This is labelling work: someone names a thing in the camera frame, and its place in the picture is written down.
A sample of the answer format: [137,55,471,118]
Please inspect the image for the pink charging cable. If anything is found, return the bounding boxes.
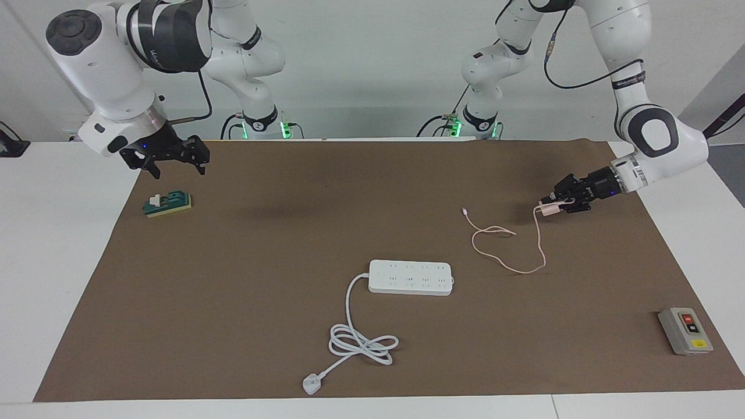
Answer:
[462,207,548,275]

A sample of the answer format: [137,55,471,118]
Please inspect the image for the white power strip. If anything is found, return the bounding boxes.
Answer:
[368,260,453,296]

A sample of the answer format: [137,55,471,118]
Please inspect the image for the brown table mat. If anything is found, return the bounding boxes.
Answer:
[33,138,745,403]

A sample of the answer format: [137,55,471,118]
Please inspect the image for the green knife switch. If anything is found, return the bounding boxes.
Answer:
[143,191,193,219]

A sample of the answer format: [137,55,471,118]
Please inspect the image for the black base cable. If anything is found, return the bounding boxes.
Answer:
[220,112,248,141]
[416,84,469,139]

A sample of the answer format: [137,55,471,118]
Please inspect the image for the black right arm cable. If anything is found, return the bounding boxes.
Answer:
[166,70,213,124]

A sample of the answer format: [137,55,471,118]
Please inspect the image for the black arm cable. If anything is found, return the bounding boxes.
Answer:
[166,70,213,124]
[495,0,647,91]

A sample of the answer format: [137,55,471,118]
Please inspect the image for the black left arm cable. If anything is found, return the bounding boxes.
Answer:
[495,0,647,91]

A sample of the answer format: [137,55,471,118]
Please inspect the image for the black clamp mount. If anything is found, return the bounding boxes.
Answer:
[0,120,31,158]

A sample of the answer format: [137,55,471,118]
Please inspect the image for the grey on-off switch box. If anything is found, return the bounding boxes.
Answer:
[658,307,714,356]

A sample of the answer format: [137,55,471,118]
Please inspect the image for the white power cord with plug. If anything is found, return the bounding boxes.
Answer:
[302,274,400,396]

